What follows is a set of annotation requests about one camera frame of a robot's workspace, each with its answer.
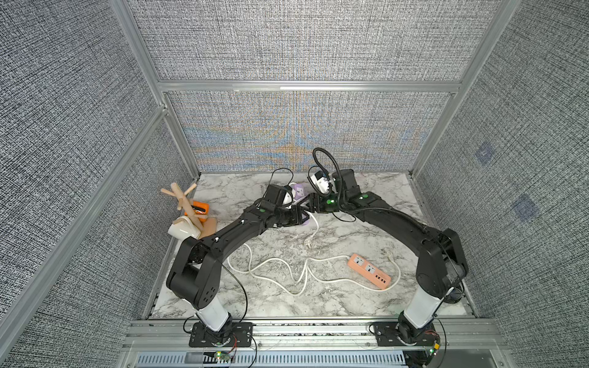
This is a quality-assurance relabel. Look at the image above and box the purple power strip white cord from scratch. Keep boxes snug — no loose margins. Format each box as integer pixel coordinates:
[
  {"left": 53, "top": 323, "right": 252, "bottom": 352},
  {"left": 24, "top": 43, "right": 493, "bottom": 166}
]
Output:
[{"left": 289, "top": 182, "right": 321, "bottom": 249}]

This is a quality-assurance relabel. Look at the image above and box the pink power strip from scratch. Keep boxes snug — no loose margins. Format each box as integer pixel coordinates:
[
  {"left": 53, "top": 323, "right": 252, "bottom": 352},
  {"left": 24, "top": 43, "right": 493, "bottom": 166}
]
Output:
[{"left": 348, "top": 253, "right": 393, "bottom": 291}]

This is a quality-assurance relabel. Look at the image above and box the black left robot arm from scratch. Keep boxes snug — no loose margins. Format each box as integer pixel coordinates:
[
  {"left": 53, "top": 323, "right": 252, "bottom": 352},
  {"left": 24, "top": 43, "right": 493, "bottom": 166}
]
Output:
[{"left": 166, "top": 184, "right": 305, "bottom": 334}]

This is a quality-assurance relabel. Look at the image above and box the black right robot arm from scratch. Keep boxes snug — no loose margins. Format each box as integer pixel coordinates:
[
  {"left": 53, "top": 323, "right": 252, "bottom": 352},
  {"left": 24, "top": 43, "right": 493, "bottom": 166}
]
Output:
[{"left": 308, "top": 170, "right": 469, "bottom": 334}]

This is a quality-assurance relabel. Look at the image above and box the wooden mug tree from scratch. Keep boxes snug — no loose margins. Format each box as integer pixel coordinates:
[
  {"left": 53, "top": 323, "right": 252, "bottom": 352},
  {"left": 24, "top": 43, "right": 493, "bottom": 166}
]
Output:
[{"left": 160, "top": 182, "right": 217, "bottom": 239}]

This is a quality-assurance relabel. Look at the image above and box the orange box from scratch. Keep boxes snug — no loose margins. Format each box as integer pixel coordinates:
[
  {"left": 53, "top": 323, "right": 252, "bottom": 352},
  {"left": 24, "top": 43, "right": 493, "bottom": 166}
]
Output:
[{"left": 191, "top": 201, "right": 210, "bottom": 215}]

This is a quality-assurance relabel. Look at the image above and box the cream ceramic mug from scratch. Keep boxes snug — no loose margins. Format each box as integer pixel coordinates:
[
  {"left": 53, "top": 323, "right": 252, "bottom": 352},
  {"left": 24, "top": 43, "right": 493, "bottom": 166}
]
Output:
[{"left": 167, "top": 216, "right": 201, "bottom": 241}]

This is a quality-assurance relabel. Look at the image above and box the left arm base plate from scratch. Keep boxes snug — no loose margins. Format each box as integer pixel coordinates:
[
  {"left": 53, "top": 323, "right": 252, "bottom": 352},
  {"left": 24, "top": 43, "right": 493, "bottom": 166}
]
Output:
[{"left": 189, "top": 322, "right": 254, "bottom": 348}]

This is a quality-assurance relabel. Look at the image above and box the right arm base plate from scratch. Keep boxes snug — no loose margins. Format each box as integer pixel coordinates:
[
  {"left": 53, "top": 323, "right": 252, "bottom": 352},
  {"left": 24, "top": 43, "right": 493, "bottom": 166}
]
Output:
[{"left": 369, "top": 321, "right": 441, "bottom": 347}]

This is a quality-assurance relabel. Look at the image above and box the aluminium front rail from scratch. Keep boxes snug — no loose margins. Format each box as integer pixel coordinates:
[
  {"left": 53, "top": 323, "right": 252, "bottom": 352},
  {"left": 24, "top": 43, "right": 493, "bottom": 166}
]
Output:
[{"left": 123, "top": 316, "right": 508, "bottom": 351}]

